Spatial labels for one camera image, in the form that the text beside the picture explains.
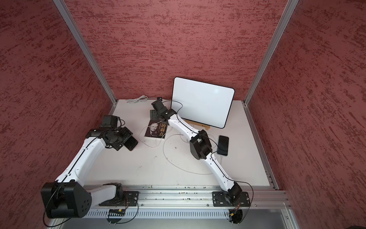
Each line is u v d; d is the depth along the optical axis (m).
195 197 0.76
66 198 0.39
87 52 0.89
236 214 0.70
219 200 0.73
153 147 0.94
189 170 0.85
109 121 0.63
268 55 0.90
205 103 0.90
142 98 1.18
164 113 0.73
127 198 0.73
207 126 0.99
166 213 0.77
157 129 1.00
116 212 0.72
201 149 0.63
